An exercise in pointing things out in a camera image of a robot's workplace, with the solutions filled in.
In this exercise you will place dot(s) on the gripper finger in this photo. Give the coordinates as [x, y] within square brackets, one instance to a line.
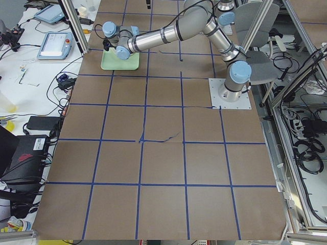
[148, 2]

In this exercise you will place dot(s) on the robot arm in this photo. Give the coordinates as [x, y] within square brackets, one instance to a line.
[224, 3]
[196, 17]

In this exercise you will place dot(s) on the light green tray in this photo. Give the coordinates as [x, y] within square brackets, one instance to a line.
[111, 62]

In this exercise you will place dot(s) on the far teach pendant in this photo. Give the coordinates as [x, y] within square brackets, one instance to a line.
[51, 14]

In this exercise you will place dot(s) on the teach pendant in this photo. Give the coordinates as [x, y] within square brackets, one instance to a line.
[51, 14]
[55, 46]

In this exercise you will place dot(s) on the near teach pendant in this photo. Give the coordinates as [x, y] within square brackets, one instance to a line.
[55, 46]

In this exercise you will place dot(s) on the grey chair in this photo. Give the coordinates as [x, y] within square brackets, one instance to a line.
[263, 70]

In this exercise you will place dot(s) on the black power brick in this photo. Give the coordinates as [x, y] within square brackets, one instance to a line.
[41, 123]

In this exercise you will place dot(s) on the black computer box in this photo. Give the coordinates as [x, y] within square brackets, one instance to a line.
[27, 163]

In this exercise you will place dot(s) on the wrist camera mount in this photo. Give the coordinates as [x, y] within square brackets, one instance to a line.
[106, 44]

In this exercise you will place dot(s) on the aluminium frame post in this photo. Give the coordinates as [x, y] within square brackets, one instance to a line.
[74, 24]

